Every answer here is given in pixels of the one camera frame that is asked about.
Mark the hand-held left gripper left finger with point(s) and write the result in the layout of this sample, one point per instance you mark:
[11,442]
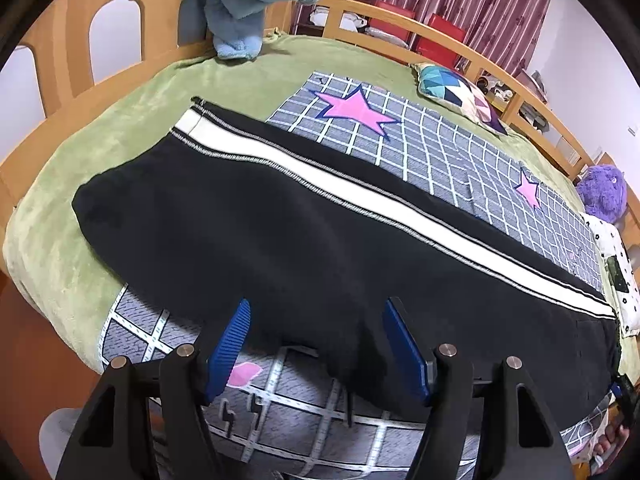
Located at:
[227,345]

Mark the blue plush toy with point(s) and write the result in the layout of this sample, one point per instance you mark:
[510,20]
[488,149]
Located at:
[250,0]

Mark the black pants with white stripe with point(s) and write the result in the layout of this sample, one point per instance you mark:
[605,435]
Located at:
[280,230]

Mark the green fleece blanket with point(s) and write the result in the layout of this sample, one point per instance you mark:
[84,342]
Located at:
[125,120]

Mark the red chair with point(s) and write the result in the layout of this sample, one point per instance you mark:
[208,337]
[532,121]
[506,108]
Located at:
[442,35]
[395,15]

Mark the person's right hand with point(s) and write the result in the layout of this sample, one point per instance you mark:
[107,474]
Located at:
[605,447]

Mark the grey round object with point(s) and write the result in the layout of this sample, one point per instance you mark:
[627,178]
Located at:
[57,430]

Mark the geometric patterned pillow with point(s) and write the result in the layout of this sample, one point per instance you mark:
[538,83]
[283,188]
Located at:
[457,92]

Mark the dark green pouch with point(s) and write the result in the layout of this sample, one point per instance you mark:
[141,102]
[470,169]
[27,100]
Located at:
[615,272]

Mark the purple fluffy plush toy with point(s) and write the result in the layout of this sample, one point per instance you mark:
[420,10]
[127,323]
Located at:
[602,190]

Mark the grey grid blanket with stars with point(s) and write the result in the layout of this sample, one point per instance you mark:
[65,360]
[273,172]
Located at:
[440,145]

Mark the white floral pillow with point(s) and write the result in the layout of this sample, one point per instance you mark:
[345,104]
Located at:
[627,310]

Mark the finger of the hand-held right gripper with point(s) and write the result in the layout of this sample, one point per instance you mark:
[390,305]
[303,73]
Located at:
[624,395]

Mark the wooden bed frame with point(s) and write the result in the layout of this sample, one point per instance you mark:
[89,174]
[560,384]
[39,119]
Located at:
[65,15]

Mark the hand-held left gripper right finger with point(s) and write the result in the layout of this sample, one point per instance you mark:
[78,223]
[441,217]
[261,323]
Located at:
[402,345]

